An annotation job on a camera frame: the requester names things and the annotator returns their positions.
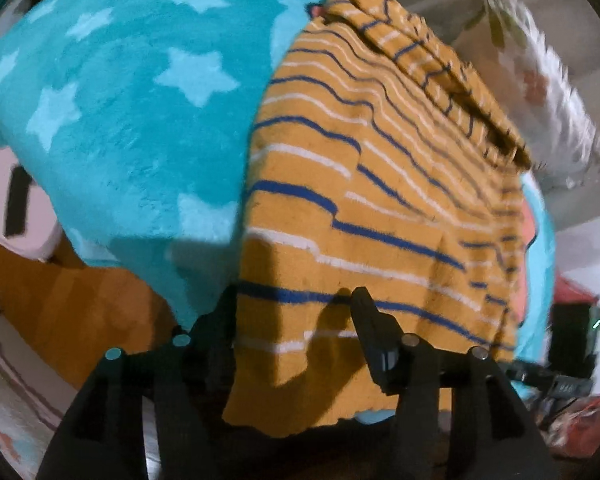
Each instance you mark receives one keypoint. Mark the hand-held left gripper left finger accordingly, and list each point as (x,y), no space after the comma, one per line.
(214,332)

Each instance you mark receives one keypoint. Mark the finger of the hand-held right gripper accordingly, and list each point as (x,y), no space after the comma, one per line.
(555,385)

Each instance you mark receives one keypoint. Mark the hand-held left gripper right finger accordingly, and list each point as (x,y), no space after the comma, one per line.
(387,360)

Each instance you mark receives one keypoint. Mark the yellow striped small shirt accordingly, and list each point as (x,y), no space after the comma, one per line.
(380,200)

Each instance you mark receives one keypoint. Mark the red patterned cloth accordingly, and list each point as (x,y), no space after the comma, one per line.
(587,425)

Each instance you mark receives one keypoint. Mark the pale patterned rug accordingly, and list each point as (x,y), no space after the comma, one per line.
(10,410)

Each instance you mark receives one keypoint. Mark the teal star-print blanket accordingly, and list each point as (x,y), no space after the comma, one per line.
(130,125)

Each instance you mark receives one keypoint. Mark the white patterned cloth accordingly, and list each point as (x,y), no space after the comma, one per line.
(545,95)

